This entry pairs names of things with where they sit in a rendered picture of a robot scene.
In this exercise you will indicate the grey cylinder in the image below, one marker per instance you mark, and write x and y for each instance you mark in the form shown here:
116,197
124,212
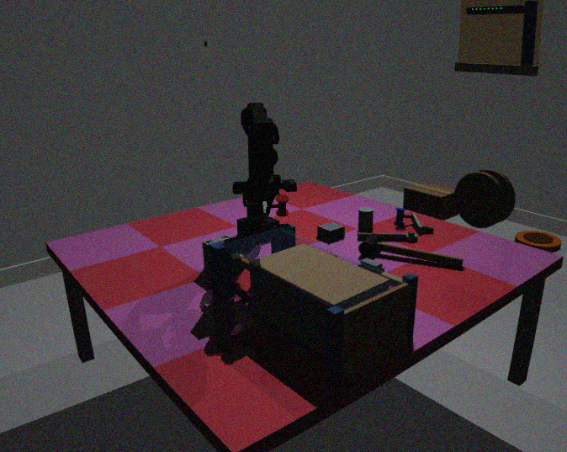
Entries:
365,221

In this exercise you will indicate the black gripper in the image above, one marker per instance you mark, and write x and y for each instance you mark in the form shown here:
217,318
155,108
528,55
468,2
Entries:
289,185

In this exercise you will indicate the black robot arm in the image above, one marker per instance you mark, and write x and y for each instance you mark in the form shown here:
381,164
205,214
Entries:
260,131

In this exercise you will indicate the black-headed mallet with wooden handle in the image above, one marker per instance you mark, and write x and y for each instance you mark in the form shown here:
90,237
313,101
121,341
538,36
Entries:
373,242

